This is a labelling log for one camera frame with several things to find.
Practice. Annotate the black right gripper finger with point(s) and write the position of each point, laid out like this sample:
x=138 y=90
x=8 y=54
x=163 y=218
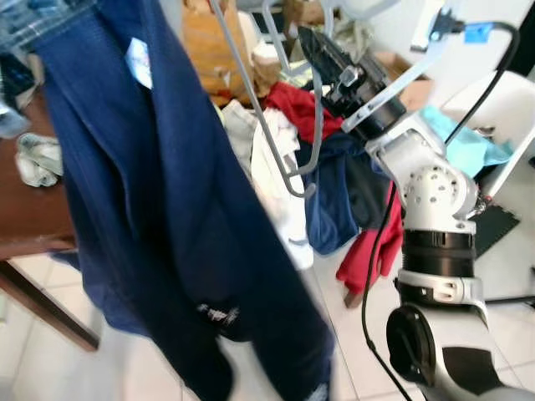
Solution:
x=316 y=65
x=330 y=57

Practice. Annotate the grey plastic hanger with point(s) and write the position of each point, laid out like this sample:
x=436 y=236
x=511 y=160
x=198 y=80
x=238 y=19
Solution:
x=288 y=185

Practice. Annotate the navy sweatshirt white print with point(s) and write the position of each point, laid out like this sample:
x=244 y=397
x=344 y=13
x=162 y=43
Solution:
x=167 y=209

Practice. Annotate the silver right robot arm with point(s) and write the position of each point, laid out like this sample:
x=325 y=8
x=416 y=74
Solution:
x=435 y=192

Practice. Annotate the beige crumpled jacket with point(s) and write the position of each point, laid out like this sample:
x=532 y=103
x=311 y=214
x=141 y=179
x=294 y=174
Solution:
x=355 y=38

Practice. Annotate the brown cardboard box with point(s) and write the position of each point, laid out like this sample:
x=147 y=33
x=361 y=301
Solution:
x=414 y=88

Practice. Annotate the orange brown bag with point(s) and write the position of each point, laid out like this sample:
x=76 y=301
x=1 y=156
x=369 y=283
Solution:
x=205 y=58

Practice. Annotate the teal cloth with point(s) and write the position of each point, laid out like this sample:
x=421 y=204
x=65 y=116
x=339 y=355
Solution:
x=468 y=146

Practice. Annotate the black foam mat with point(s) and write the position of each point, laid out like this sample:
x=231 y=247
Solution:
x=497 y=230

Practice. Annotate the blue denim jeans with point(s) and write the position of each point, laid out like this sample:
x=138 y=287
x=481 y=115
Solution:
x=42 y=21

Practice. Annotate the grey white small cloth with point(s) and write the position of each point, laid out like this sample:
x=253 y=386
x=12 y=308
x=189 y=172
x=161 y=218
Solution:
x=38 y=159

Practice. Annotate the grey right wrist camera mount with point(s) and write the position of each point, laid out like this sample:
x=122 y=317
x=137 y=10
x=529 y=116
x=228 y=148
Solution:
x=410 y=79

